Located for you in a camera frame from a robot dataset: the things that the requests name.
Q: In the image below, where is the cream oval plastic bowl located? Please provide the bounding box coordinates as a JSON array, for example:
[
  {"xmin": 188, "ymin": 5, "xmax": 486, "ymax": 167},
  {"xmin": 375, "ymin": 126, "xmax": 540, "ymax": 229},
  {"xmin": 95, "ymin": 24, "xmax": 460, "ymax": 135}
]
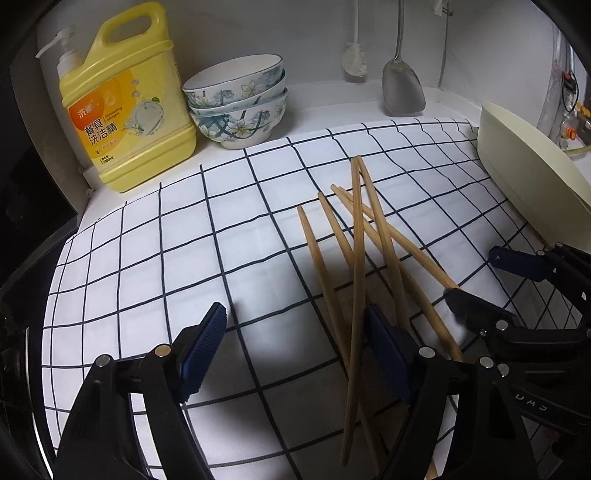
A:
[{"xmin": 477, "ymin": 102, "xmax": 590, "ymax": 253}]

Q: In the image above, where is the middle floral ceramic bowl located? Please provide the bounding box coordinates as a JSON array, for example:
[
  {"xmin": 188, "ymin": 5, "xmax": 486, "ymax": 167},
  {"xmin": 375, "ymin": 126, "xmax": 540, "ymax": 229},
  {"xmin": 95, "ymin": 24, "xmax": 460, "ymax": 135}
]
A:
[{"xmin": 187, "ymin": 69, "xmax": 286, "ymax": 117}]

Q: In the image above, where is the bottom floral ceramic bowl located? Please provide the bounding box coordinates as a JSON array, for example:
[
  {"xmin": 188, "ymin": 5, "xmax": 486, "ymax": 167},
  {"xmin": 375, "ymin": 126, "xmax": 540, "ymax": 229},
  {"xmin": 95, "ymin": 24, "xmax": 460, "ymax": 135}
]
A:
[{"xmin": 189, "ymin": 88, "xmax": 288, "ymax": 150}]

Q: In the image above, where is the hanging metal spatula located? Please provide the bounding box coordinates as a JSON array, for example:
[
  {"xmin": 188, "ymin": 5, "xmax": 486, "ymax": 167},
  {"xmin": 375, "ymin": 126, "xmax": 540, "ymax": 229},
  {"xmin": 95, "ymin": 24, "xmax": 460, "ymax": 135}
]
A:
[{"xmin": 382, "ymin": 0, "xmax": 426, "ymax": 116}]

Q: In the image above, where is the wooden chopstick five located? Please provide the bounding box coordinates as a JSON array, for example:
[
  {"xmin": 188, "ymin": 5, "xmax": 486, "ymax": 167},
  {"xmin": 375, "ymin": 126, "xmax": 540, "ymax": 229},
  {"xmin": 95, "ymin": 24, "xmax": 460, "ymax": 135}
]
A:
[{"xmin": 297, "ymin": 206, "xmax": 380, "ymax": 474}]

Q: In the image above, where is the top floral ceramic bowl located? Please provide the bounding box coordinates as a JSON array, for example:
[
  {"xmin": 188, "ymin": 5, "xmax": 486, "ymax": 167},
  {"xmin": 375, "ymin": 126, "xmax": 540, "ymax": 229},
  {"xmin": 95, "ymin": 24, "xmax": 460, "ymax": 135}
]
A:
[{"xmin": 182, "ymin": 54, "xmax": 283, "ymax": 108}]

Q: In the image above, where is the wooden chopstick one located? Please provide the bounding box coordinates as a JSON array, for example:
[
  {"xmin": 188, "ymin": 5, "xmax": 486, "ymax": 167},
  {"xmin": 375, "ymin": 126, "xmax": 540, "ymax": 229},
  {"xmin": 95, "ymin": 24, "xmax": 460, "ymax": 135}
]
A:
[{"xmin": 341, "ymin": 156, "xmax": 366, "ymax": 466}]

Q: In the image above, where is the gas valve with fittings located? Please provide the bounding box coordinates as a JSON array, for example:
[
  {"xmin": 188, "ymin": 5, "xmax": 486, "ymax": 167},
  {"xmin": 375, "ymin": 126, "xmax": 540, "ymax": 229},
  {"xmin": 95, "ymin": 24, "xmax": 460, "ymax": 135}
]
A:
[{"xmin": 555, "ymin": 70, "xmax": 590, "ymax": 150}]

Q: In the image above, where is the yellow detergent jug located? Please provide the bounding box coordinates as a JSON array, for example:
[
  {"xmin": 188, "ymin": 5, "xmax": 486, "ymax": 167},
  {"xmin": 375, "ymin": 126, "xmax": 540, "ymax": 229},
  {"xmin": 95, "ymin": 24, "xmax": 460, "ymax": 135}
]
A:
[{"xmin": 56, "ymin": 2, "xmax": 197, "ymax": 193}]

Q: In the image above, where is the floral ceramic bowl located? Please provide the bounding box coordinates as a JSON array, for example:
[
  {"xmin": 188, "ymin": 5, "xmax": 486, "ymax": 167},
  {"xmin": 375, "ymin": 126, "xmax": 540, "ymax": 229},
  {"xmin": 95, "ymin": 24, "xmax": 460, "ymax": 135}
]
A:
[
  {"xmin": 182, "ymin": 54, "xmax": 283, "ymax": 108},
  {"xmin": 189, "ymin": 88, "xmax": 288, "ymax": 150},
  {"xmin": 187, "ymin": 69, "xmax": 286, "ymax": 117}
]

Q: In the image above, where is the white black checkered cloth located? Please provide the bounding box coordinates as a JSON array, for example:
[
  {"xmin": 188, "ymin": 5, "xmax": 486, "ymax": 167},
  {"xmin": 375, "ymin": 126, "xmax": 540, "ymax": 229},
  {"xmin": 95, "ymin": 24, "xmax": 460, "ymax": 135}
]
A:
[{"xmin": 41, "ymin": 117, "xmax": 583, "ymax": 480}]

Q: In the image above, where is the wooden chopstick four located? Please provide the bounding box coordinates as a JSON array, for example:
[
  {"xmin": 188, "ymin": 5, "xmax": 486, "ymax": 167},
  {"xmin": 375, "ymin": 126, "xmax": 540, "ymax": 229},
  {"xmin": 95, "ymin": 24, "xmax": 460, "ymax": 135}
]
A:
[{"xmin": 331, "ymin": 185, "xmax": 464, "ymax": 361}]

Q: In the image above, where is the hanging white brush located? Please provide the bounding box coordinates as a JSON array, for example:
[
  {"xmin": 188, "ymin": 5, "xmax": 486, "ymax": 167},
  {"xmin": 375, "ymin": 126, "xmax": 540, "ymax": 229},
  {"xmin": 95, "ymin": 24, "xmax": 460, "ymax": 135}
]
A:
[{"xmin": 342, "ymin": 0, "xmax": 368, "ymax": 79}]

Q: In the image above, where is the wooden chopstick three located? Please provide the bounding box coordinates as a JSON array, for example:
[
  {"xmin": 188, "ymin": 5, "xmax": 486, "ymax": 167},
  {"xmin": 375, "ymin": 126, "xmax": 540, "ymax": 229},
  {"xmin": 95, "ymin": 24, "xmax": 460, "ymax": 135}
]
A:
[{"xmin": 337, "ymin": 184, "xmax": 459, "ymax": 291}]

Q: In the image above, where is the wooden chopstick two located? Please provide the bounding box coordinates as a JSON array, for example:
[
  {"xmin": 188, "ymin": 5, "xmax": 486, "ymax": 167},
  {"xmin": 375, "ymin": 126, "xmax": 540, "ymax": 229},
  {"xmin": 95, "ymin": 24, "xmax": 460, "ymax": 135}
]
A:
[{"xmin": 356, "ymin": 156, "xmax": 410, "ymax": 331}]

